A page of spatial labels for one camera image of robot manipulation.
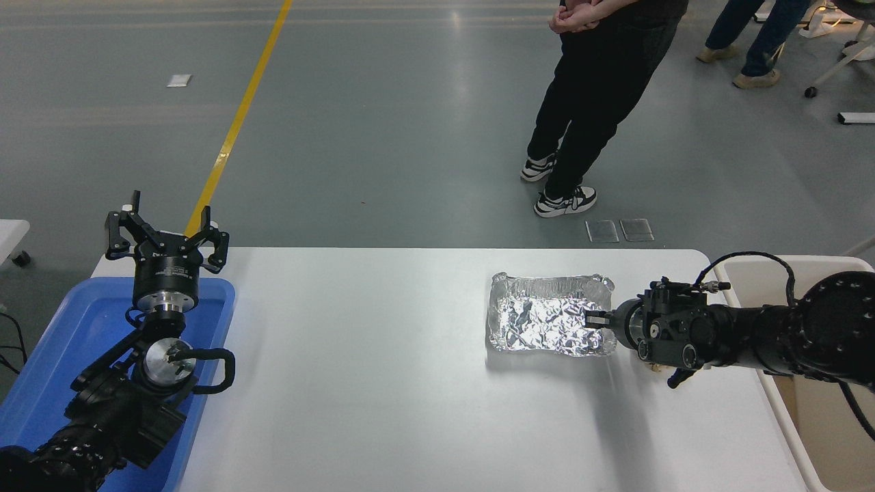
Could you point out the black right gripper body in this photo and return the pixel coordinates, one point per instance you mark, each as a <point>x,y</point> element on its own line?
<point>625,324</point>

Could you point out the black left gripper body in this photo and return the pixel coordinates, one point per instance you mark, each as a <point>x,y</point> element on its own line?
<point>167,270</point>

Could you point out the foil tray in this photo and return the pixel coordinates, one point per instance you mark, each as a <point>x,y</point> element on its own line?
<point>540,321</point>

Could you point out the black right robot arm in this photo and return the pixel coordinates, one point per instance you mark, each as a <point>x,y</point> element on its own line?
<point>820,328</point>

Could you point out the metal floor plate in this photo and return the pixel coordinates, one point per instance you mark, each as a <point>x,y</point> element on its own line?
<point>637,230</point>
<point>602,231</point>

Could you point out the person's hand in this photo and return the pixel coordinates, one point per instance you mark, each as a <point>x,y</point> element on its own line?
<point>601,8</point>
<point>567,20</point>

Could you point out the white side table with caster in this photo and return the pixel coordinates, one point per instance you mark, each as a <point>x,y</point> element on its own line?
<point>10,236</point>

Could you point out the blue plastic tray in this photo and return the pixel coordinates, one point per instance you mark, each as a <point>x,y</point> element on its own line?
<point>61,342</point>

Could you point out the white paper sheet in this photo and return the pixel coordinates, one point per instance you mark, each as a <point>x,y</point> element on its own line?
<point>179,80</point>

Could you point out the large pale bin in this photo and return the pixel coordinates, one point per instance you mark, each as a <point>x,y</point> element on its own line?
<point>820,437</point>

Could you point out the person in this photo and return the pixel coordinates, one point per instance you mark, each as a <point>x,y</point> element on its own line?
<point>601,82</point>
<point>765,41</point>

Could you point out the white slanted rod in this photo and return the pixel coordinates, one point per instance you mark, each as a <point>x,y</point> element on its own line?
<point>863,244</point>

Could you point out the white wheeled chair base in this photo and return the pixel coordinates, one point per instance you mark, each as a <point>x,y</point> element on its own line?
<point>811,91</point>

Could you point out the white bar on floor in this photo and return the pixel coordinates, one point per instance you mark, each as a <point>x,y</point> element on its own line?
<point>858,118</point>

